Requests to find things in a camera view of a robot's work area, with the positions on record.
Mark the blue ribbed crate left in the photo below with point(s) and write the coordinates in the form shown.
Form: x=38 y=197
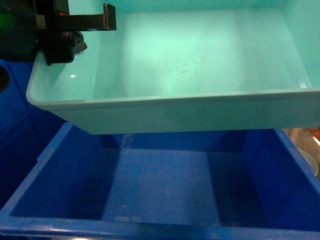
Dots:
x=25 y=130

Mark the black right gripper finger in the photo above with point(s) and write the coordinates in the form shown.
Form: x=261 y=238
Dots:
x=89 y=22

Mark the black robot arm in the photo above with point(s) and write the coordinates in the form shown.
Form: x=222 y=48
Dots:
x=30 y=26

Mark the light turquoise plastic tray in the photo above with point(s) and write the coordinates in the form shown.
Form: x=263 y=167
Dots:
x=190 y=65

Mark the large open blue crate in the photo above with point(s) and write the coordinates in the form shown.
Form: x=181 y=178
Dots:
x=210 y=185

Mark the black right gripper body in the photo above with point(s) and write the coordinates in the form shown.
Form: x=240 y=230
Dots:
x=59 y=47

